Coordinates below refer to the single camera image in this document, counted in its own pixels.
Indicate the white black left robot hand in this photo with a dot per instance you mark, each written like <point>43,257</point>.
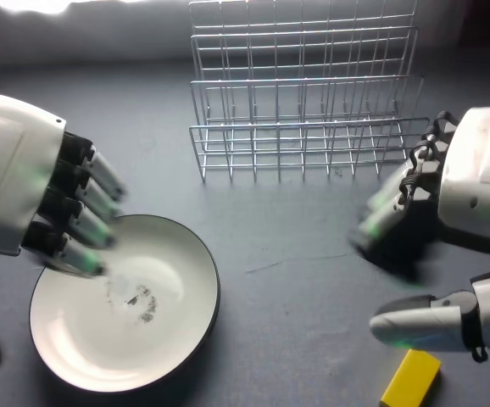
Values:
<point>12,178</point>

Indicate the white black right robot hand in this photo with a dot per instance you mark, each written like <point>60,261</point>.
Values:
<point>478,178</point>

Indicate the yellow rectangular block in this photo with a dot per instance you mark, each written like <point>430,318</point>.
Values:
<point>410,377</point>

